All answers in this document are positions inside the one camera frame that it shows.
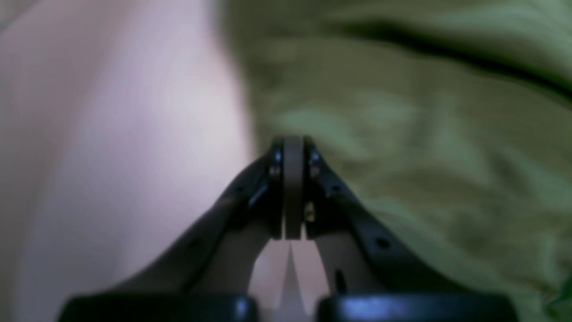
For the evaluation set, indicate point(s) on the green t-shirt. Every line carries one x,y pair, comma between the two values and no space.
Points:
449,119

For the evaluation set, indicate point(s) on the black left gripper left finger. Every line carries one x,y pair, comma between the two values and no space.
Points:
204,275

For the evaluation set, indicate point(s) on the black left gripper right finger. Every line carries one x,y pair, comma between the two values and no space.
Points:
372,275

